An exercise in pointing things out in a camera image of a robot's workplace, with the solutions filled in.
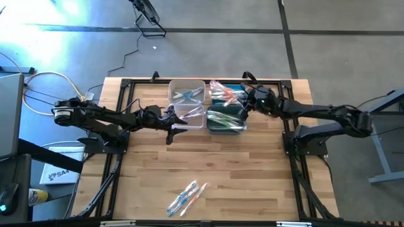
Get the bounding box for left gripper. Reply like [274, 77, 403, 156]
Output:
[135, 105, 189, 146]

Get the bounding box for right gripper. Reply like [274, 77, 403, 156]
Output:
[239, 84, 282, 121]

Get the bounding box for green toothbrushes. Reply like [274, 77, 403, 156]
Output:
[208, 120, 246, 133]

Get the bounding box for clear frosted plastic bin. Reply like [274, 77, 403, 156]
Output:
[166, 105, 205, 131]

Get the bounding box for teal plastic bin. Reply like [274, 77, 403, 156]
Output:
[209, 84, 247, 108]

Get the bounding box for grey-blue plastic bin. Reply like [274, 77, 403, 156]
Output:
[205, 105, 247, 136]

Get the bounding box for white plastic bin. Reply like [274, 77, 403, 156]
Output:
[168, 79, 206, 107]

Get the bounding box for yellow power connector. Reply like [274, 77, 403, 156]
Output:
[75, 91, 95, 102]

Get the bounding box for black floor fan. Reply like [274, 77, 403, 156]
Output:
[128, 0, 167, 38]

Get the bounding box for white printed box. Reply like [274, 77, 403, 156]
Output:
[39, 146, 85, 185]

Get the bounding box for grey metal stand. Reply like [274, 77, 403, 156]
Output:
[367, 88, 404, 185]

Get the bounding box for yellow can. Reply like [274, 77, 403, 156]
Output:
[28, 188, 49, 207]

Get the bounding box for grey monitor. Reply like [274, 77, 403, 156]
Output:
[0, 73, 25, 160]

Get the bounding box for black side desk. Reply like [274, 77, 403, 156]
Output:
[0, 138, 85, 223]

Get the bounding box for black computer mouse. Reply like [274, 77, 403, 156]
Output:
[0, 182, 20, 217]

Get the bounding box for black fan cable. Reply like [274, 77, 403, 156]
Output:
[85, 31, 141, 95]

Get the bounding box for silver metal bracket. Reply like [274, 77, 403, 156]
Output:
[100, 220, 136, 227]
[276, 221, 313, 227]

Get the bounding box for yellow looped cable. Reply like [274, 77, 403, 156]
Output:
[22, 71, 80, 116]

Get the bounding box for black floor cable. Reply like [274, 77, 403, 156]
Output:
[371, 125, 404, 137]

